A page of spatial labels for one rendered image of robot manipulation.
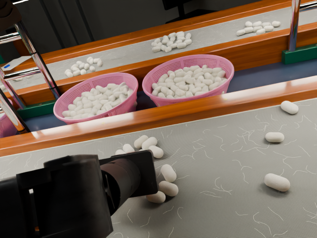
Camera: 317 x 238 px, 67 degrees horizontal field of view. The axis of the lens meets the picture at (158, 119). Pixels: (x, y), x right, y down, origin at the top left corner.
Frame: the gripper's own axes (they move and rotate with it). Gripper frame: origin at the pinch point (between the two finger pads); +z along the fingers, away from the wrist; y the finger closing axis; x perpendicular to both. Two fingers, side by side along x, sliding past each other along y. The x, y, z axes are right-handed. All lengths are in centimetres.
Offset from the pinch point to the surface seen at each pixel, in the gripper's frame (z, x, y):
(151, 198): -5.4, 4.8, -3.0
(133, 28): 234, -140, 35
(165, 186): -4.5, 3.3, -5.6
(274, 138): 1.8, -1.0, -26.3
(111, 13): 225, -160, 57
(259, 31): 44, -36, -42
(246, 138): 4.8, -1.7, -22.0
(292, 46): 35, -26, -48
